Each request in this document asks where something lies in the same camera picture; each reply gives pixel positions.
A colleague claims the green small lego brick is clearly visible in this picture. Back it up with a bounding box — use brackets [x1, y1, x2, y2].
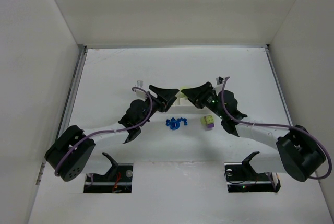
[201, 115, 214, 125]

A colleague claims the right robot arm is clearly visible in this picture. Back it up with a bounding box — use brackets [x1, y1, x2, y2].
[181, 82, 331, 182]

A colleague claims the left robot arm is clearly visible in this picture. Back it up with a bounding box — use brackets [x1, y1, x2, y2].
[44, 85, 179, 182]

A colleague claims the white divided sorting tray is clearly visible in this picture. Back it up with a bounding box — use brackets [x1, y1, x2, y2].
[172, 88, 193, 107]

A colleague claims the blue lego pile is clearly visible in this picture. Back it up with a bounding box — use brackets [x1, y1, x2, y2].
[165, 117, 188, 131]

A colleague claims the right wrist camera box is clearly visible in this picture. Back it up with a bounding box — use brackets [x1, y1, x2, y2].
[216, 76, 225, 87]

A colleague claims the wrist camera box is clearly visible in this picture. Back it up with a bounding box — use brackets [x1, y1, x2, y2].
[132, 80, 147, 99]
[216, 76, 225, 87]

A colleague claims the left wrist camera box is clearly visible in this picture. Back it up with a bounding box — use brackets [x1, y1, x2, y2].
[132, 80, 147, 99]

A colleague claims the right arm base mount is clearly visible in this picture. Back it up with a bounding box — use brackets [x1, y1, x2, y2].
[224, 151, 281, 193]

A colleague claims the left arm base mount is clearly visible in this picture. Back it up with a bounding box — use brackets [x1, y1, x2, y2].
[83, 152, 134, 194]

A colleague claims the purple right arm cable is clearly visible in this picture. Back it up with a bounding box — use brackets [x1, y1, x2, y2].
[220, 76, 332, 181]

